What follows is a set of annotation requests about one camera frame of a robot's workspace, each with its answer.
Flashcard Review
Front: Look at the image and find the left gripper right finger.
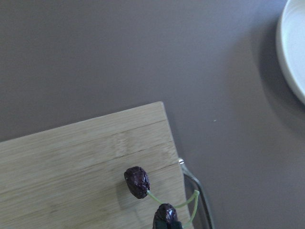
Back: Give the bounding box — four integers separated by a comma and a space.
171, 221, 183, 229

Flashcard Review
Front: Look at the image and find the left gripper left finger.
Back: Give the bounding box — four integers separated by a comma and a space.
153, 220, 167, 229

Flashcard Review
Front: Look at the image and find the cream round plate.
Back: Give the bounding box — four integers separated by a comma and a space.
275, 0, 305, 103

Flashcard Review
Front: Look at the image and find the wooden cutting board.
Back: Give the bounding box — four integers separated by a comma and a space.
0, 102, 192, 229

